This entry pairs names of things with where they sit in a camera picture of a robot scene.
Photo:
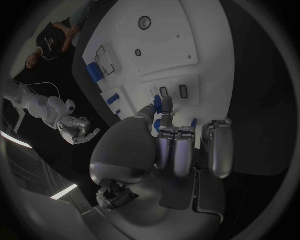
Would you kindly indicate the blue plug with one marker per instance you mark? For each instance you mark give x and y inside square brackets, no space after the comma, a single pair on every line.
[158,104]

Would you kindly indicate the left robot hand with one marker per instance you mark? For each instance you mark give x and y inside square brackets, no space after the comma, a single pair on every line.
[126,142]

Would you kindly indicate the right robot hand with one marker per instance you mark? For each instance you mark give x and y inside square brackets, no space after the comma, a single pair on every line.
[77,129]

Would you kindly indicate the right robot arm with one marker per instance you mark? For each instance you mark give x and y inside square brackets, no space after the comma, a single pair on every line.
[39,105]

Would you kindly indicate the person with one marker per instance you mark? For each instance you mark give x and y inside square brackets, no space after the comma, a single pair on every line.
[50,41]

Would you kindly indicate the blue block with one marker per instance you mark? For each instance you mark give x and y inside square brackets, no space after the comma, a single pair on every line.
[95,72]

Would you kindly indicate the white task board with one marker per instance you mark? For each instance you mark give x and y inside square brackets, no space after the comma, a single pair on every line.
[164,46]

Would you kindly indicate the small blue peg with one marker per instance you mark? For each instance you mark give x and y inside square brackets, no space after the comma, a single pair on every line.
[118,112]

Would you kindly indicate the blue cylinder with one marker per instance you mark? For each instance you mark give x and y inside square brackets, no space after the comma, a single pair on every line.
[113,99]

